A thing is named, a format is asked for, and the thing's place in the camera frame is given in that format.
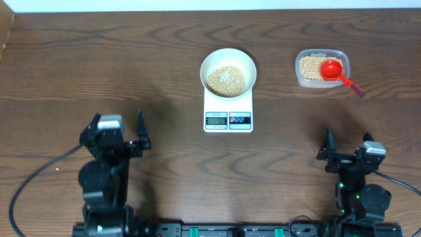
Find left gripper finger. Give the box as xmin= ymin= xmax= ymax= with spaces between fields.
xmin=79 ymin=113 xmax=101 ymax=148
xmin=136 ymin=109 xmax=152 ymax=150

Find red plastic measuring scoop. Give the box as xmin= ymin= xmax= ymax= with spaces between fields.
xmin=320 ymin=60 xmax=365 ymax=97

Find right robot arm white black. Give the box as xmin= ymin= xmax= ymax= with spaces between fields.
xmin=316 ymin=128 xmax=391 ymax=236

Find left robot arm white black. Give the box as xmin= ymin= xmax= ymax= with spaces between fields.
xmin=72 ymin=111 xmax=156 ymax=237

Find white digital kitchen scale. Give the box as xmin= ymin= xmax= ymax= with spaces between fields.
xmin=203 ymin=90 xmax=254 ymax=133

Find soybeans in bowl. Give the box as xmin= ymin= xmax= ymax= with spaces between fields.
xmin=207 ymin=66 xmax=245 ymax=97

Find white bowl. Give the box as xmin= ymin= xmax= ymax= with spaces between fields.
xmin=199 ymin=48 xmax=257 ymax=97

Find soybeans pile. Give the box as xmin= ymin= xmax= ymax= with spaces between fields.
xmin=299 ymin=56 xmax=343 ymax=81

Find clear plastic container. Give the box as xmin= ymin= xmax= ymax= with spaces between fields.
xmin=295 ymin=49 xmax=351 ymax=88

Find cardboard box edge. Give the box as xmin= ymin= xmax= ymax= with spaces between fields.
xmin=0 ymin=0 xmax=15 ymax=59

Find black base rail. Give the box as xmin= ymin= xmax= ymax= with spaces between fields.
xmin=71 ymin=223 xmax=403 ymax=237

